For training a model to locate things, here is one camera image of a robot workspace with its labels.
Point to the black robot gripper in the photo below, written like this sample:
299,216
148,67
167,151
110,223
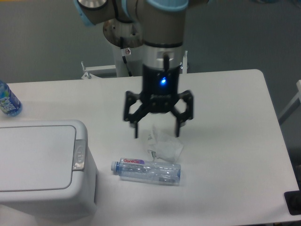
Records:
159,95

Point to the white push-button trash can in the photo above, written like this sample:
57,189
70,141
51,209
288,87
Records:
47,169

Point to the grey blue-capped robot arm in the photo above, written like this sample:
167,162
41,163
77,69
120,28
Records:
159,29

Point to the crumpled clear plastic wrapper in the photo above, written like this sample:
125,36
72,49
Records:
161,145

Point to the clear empty Ganten water bottle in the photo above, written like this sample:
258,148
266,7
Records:
151,172

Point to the blue labelled water bottle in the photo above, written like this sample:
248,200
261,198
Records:
10,105

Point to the white frame at right edge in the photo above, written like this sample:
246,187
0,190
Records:
292,105

